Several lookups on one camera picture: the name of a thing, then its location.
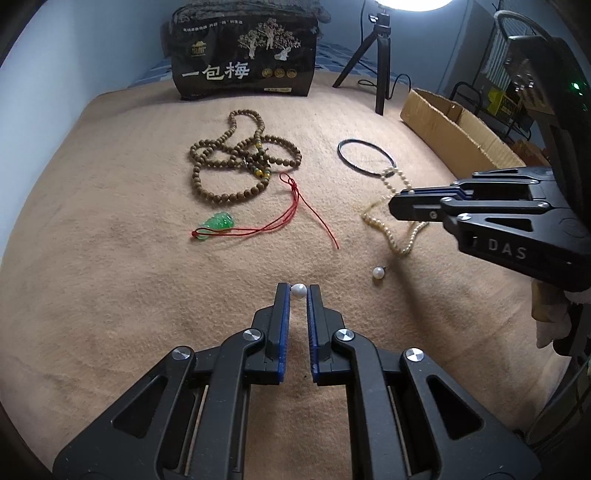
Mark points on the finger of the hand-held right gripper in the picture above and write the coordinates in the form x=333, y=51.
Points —
x=489, y=181
x=503, y=240

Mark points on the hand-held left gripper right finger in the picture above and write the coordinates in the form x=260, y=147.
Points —
x=312, y=318

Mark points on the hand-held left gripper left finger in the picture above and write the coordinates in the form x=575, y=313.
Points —
x=285, y=318

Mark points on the white pearl earring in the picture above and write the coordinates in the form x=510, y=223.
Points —
x=379, y=273
x=298, y=290

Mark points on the person's right hand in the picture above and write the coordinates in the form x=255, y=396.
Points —
x=551, y=314

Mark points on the cardboard box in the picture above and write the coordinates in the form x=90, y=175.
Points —
x=457, y=129

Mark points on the yellow box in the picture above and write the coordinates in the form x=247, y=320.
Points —
x=502, y=102

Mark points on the tan blanket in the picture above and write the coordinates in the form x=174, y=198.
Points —
x=138, y=277

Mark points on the round white lamp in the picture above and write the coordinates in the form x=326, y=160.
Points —
x=413, y=4

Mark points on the black printed bag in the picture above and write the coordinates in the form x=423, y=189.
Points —
x=244, y=60

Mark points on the black tripod with camera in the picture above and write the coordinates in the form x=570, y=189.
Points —
x=378, y=55

